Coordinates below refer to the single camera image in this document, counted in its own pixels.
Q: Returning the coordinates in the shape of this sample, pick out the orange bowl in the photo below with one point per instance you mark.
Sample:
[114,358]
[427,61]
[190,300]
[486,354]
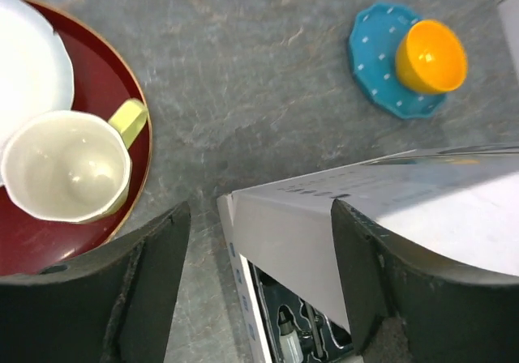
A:
[431,59]

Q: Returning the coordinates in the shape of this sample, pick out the white paper plate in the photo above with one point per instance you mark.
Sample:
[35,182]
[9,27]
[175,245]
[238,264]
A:
[36,71]

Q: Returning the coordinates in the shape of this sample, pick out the white clipper kit box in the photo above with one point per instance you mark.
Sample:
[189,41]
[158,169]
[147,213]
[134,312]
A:
[458,202]

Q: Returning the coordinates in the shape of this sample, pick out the small oil bottle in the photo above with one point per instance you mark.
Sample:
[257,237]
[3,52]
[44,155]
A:
[289,341]

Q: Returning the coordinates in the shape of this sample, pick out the teal scalloped plate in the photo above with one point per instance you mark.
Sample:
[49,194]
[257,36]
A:
[372,47]

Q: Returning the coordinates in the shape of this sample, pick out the pale yellow mug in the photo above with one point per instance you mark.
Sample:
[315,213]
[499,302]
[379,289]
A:
[71,166]

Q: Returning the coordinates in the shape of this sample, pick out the small black cleaning brush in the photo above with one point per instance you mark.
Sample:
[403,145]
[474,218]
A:
[319,352]

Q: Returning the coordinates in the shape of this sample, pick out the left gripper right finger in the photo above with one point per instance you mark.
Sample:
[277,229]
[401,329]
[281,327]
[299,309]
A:
[405,303]

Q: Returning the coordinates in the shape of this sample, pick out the dark red round tray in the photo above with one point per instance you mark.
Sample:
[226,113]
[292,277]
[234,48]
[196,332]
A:
[102,83]

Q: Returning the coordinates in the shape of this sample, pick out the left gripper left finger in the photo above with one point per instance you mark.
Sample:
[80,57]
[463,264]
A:
[112,304]

